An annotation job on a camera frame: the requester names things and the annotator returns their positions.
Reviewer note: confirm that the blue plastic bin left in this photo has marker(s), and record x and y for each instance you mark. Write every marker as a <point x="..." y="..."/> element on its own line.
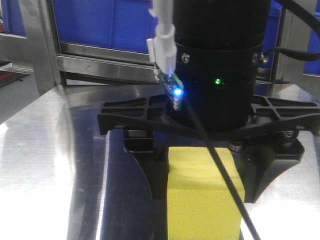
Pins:
<point x="115" y="24"/>

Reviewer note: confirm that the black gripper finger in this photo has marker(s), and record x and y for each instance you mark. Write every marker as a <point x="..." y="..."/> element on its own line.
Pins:
<point x="152" y="160"/>
<point x="260" y="160"/>

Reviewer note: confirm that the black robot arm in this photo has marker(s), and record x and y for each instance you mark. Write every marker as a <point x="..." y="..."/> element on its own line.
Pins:
<point x="220" y="24"/>

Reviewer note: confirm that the white cable connector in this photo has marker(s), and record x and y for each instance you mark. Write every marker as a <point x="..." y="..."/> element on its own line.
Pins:
<point x="162" y="49"/>

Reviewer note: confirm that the blue bin far right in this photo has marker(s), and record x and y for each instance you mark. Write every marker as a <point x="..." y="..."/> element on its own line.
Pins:
<point x="313" y="67"/>

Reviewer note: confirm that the stainless steel shelf frame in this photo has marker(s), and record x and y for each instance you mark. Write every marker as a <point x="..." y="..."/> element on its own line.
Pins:
<point x="41" y="53"/>

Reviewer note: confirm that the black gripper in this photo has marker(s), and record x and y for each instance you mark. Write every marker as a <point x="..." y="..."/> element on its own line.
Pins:
<point x="219" y="86"/>

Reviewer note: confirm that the yellow foam block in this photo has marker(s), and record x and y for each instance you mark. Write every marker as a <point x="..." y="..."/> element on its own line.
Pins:
<point x="199" y="204"/>

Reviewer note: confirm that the small green circuit board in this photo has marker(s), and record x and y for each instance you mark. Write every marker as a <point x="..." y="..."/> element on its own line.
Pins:
<point x="173" y="87"/>

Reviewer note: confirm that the blue bin far left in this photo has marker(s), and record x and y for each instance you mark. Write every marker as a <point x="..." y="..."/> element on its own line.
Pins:
<point x="12" y="17"/>

